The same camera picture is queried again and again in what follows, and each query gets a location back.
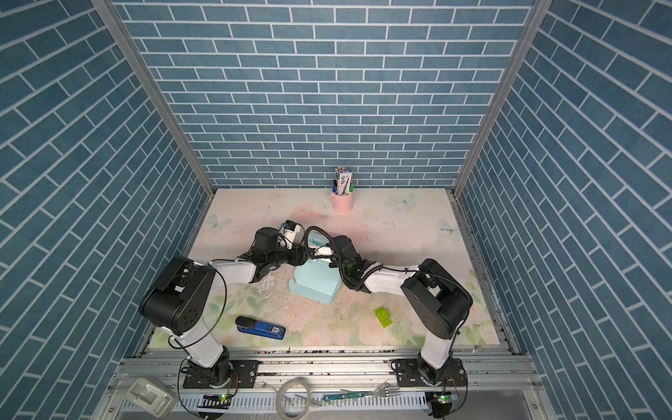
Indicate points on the pink pen holder cup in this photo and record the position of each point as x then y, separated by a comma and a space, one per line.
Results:
342, 203

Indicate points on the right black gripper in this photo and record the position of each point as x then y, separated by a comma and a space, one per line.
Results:
332, 241

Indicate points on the blue black stapler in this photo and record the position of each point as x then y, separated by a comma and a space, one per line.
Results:
258, 328

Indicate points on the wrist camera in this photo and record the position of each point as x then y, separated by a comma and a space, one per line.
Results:
291, 234
322, 251

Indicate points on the green handled tool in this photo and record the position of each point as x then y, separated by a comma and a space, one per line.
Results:
344, 396

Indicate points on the white plastic holder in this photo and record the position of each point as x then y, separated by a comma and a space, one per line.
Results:
152, 397

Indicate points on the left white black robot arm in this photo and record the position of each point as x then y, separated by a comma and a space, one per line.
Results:
177, 300

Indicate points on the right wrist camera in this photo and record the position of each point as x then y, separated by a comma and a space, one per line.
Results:
322, 251

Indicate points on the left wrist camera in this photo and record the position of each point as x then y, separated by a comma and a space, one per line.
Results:
291, 234

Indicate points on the metal fork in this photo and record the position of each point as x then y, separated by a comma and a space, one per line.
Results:
385, 390

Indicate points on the green plastic block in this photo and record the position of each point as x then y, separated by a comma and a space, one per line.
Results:
383, 316

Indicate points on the aluminium frame rail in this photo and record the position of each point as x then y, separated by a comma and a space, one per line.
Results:
260, 374

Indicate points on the light blue paper box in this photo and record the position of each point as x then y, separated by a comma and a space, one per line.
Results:
316, 280

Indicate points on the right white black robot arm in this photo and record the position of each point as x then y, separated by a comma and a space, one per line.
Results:
441, 303

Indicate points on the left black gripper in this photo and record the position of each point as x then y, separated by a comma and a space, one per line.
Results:
297, 255

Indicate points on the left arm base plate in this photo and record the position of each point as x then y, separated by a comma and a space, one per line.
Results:
227, 374

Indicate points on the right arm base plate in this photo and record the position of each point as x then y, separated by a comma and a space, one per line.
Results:
417, 372

